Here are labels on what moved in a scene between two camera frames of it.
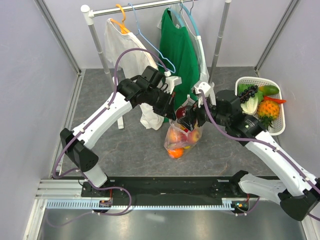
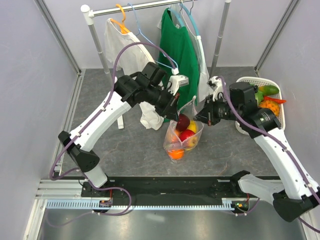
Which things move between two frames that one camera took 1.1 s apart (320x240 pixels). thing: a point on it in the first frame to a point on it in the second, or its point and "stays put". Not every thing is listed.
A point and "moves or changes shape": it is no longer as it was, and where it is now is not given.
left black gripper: (168, 109) stays put
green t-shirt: (178, 57) stays put
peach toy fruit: (174, 136) stays put
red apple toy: (193, 137) to (185, 134)
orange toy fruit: (175, 153) stays put
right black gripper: (191, 113) to (204, 116)
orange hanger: (122, 27) stays put
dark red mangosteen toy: (181, 112) moves or changes shape
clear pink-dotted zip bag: (178, 139) stays put
